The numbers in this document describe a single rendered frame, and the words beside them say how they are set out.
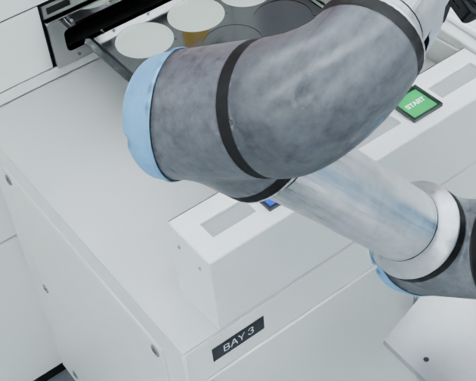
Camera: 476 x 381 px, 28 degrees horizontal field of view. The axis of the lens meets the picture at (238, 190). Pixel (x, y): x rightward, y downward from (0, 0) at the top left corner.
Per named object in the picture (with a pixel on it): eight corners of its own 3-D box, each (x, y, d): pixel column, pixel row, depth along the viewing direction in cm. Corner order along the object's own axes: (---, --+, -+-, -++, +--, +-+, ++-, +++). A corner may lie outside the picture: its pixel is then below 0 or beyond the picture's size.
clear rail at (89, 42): (82, 44, 163) (81, 37, 162) (90, 41, 164) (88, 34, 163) (208, 156, 142) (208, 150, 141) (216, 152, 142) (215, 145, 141)
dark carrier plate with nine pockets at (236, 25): (93, 41, 163) (93, 38, 163) (251, -36, 176) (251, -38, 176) (210, 144, 143) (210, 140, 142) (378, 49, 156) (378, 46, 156)
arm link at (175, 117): (520, 314, 110) (211, 151, 72) (409, 304, 120) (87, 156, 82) (535, 215, 113) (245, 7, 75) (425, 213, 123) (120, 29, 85)
